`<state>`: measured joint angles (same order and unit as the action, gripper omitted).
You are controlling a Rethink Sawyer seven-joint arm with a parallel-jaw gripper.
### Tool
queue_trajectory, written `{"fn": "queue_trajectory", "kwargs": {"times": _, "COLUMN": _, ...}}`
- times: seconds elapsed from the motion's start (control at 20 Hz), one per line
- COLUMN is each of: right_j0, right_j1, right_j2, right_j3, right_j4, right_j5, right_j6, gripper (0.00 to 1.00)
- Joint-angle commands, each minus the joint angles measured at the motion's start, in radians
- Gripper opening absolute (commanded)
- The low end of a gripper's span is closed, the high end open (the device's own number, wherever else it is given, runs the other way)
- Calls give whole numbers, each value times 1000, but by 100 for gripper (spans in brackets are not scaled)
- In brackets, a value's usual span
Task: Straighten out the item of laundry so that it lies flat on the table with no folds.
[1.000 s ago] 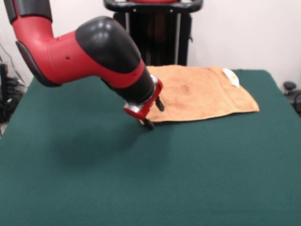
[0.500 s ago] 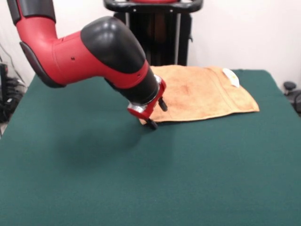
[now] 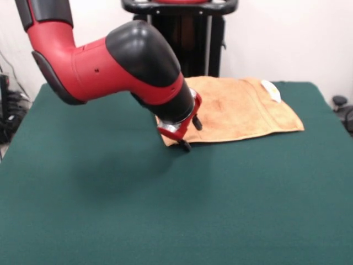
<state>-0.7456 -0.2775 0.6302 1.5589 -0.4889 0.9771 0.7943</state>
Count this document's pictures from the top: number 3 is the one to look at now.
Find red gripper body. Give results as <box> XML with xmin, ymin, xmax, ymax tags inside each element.
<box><xmin>156</xmin><ymin>92</ymin><xmax>203</xmax><ymax>143</ymax></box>

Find orange terry towel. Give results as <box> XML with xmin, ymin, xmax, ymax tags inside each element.
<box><xmin>154</xmin><ymin>76</ymin><xmax>305</xmax><ymax>148</ymax></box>

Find dark green table cloth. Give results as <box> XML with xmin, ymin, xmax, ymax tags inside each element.
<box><xmin>0</xmin><ymin>81</ymin><xmax>353</xmax><ymax>265</ymax></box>

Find black equipment box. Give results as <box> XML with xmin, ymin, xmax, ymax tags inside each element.
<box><xmin>0</xmin><ymin>73</ymin><xmax>11</xmax><ymax>122</ymax></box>

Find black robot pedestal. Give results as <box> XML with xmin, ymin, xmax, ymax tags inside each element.
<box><xmin>121</xmin><ymin>0</ymin><xmax>239</xmax><ymax>79</ymax></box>

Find black cable bundle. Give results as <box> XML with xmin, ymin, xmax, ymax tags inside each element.
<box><xmin>0</xmin><ymin>90</ymin><xmax>31</xmax><ymax>145</ymax></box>

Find grey wall cable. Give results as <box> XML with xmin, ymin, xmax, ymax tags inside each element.
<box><xmin>0</xmin><ymin>51</ymin><xmax>31</xmax><ymax>100</ymax></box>

